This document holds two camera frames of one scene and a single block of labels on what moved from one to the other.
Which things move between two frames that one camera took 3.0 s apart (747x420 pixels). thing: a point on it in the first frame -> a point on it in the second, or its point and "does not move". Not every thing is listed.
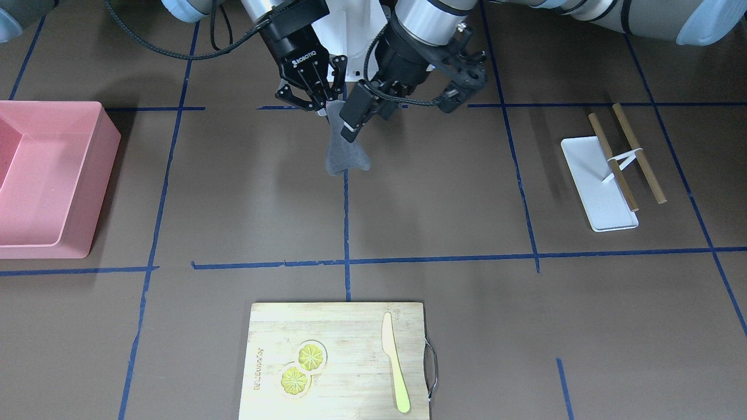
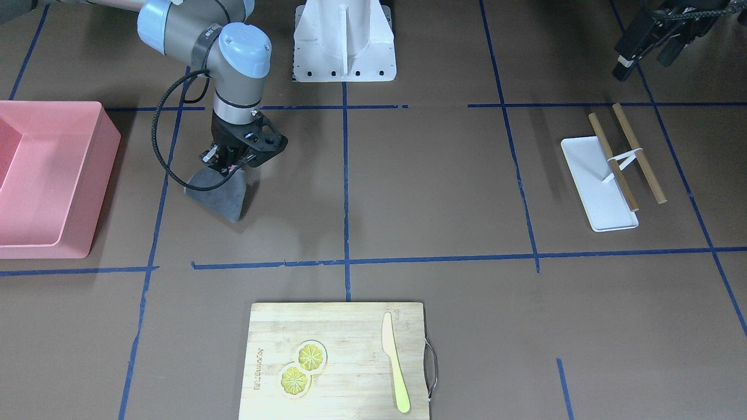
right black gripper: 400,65 -> 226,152
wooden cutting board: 327,361 does not move
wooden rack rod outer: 641,156 does not move
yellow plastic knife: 389,345 does not move
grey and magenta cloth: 342,155 -> 225,200
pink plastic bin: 56,159 does not move
